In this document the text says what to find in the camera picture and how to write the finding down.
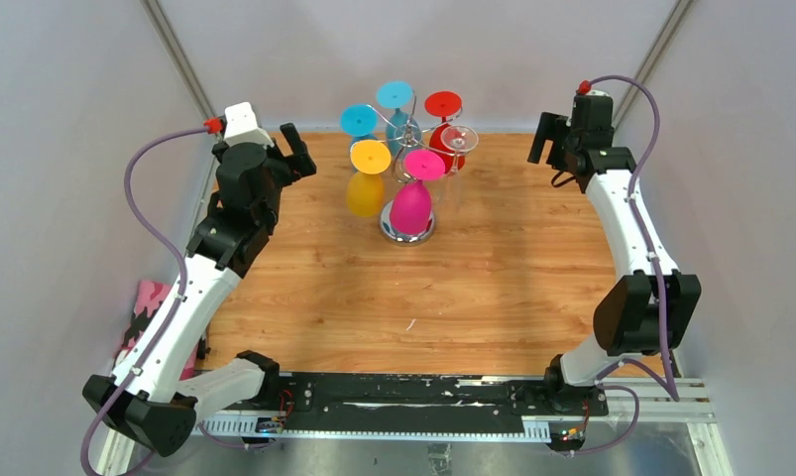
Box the red wine glass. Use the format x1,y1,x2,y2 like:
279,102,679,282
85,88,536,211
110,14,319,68
424,90,463,175

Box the clear wine glass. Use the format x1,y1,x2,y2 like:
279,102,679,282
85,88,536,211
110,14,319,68
440,125,479,214

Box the pink wine glass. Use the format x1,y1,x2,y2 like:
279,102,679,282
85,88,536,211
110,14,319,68
389,150,445,235

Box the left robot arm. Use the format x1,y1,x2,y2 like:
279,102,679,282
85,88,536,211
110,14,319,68
82,118,317,457

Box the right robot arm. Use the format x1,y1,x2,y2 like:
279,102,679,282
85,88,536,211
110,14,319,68
528,91,702,415

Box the left blue wine glass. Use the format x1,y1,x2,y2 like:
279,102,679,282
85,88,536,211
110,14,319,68
339,104,378,147

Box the blue wine glass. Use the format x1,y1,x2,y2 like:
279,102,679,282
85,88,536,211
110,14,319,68
376,80,422,159
339,104,378,147

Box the yellow wine glass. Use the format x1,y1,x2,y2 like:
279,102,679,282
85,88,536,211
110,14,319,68
346,139,392,217

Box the right blue wine glass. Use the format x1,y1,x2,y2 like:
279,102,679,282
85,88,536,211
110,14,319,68
376,80,422,159

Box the chrome wine glass rack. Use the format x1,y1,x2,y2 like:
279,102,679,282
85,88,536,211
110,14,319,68
380,90,479,246

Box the pink camouflage cloth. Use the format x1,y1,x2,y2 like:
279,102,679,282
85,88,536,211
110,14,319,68
114,280,207,380

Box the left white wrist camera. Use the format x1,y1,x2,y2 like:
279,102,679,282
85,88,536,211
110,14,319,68
223,102,274,148

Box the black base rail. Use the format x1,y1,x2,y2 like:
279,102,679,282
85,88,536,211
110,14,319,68
193,369,718,454

